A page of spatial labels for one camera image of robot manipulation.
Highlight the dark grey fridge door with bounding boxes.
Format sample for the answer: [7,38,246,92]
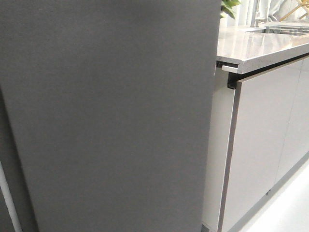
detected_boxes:
[0,0,221,232]

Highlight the green plant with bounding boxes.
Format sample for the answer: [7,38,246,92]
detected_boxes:
[220,0,241,19]

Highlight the grey kitchen countertop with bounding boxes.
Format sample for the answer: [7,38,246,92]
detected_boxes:
[216,26,309,74]

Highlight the wooden drying rack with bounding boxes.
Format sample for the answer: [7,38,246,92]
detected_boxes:
[276,0,309,22]

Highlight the grey cabinet door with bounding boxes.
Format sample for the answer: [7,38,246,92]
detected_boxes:
[276,58,309,181]
[221,60,303,232]

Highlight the white cabinet side panel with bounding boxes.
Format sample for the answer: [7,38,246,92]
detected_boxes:
[202,68,235,232]

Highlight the steel sink basin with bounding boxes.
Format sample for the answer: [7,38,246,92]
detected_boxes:
[245,21,309,36]

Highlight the steel sink faucet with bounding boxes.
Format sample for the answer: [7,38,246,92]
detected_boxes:
[250,0,268,27]

